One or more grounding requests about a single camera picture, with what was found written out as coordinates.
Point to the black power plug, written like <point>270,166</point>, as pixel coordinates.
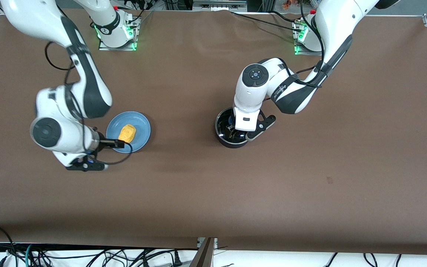
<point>177,259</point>

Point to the yellow potato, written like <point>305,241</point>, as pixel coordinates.
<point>128,132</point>

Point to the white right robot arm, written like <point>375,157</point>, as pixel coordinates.
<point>50,22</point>

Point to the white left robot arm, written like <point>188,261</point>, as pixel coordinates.
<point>332,26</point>

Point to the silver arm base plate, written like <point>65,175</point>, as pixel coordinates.
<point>298,52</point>
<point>104,48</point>

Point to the orange background object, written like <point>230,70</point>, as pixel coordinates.
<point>291,3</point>

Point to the grey metal frame bar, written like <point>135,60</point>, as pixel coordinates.
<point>219,4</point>

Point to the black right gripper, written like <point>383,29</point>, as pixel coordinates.
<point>104,143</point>

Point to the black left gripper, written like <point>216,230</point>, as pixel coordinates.
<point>231,129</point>

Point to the glass lid with blue knob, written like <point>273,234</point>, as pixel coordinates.
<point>222,124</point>

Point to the grey metal post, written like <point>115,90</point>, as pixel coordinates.
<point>206,256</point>

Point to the brown table cover sheet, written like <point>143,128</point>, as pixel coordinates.
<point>198,185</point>

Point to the blue round plate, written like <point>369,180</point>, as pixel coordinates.
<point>141,124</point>

